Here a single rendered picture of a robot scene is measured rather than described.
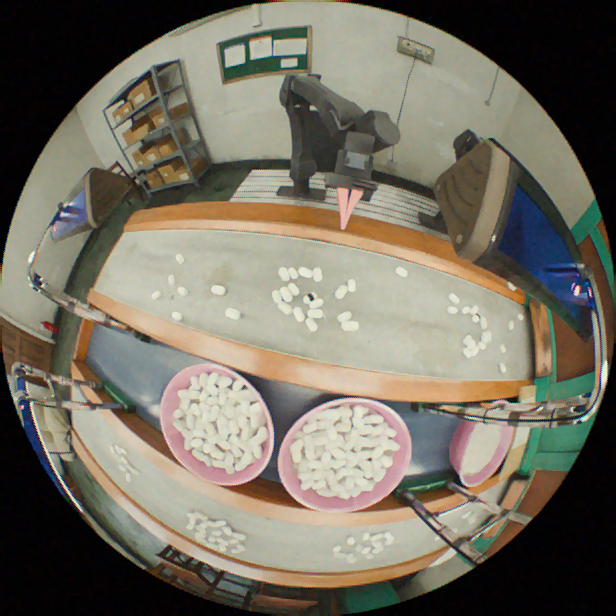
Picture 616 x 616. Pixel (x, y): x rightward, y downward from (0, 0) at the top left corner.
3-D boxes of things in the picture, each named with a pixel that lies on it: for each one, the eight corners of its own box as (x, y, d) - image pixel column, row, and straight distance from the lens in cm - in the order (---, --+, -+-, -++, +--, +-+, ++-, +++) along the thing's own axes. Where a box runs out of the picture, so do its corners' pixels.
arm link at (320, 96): (375, 115, 46) (311, 69, 69) (337, 113, 40) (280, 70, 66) (354, 153, 52) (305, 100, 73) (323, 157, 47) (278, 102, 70)
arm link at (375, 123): (410, 146, 39) (389, 93, 44) (375, 143, 33) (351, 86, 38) (372, 161, 47) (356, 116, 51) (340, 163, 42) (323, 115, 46)
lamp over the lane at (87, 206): (65, 225, 91) (55, 214, 91) (135, 184, 32) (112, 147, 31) (54, 244, 90) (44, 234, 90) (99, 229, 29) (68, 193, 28)
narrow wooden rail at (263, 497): (88, 362, 110) (70, 358, 106) (500, 457, 101) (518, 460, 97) (87, 373, 112) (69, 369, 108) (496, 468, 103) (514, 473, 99)
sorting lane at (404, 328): (126, 235, 108) (123, 232, 107) (520, 308, 99) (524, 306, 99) (96, 291, 103) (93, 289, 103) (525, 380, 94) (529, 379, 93)
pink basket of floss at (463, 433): (428, 443, 59) (450, 454, 52) (481, 382, 71) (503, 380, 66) (452, 490, 78) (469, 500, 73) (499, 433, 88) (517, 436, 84)
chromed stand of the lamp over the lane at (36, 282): (138, 281, 83) (56, 209, 70) (169, 288, 67) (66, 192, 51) (120, 327, 82) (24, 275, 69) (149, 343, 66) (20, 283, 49)
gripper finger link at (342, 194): (369, 232, 35) (377, 184, 37) (331, 224, 34) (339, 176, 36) (363, 234, 41) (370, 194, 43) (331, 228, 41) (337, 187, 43)
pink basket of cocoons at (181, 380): (196, 353, 53) (173, 348, 45) (291, 382, 44) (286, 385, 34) (178, 442, 61) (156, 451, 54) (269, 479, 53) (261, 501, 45)
